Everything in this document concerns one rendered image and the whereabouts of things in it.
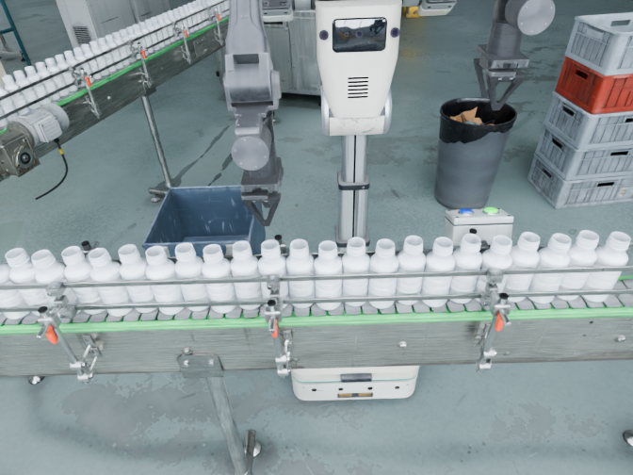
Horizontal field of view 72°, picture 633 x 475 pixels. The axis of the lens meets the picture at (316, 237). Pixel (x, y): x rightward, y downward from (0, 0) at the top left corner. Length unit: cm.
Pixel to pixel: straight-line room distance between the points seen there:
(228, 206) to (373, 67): 68
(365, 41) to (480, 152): 170
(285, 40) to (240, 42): 384
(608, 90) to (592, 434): 184
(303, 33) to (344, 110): 316
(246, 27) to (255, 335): 63
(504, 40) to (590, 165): 242
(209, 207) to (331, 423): 102
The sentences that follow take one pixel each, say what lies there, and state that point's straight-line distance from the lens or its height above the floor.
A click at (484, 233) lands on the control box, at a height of 109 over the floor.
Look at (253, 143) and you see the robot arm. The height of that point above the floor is 144.
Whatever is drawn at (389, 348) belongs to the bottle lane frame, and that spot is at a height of 89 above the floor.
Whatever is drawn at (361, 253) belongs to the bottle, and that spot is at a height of 115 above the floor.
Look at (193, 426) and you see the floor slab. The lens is 205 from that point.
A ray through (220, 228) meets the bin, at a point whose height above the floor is 77.
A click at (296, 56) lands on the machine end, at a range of 457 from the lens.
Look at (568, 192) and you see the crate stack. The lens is 333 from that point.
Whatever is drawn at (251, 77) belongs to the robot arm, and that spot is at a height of 152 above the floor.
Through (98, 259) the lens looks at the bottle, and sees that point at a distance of 99.
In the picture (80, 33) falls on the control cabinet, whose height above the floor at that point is 40.
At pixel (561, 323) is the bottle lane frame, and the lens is 113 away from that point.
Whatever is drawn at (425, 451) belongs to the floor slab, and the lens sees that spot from 195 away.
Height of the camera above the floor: 173
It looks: 38 degrees down
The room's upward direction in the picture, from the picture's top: 2 degrees counter-clockwise
